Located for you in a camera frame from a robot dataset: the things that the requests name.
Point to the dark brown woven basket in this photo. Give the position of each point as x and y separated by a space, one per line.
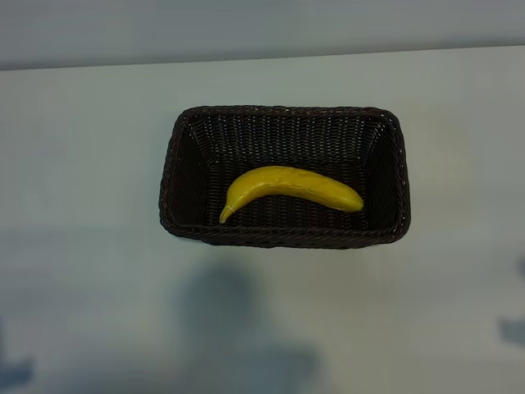
287 139

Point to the yellow banana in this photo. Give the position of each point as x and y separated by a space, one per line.
287 180

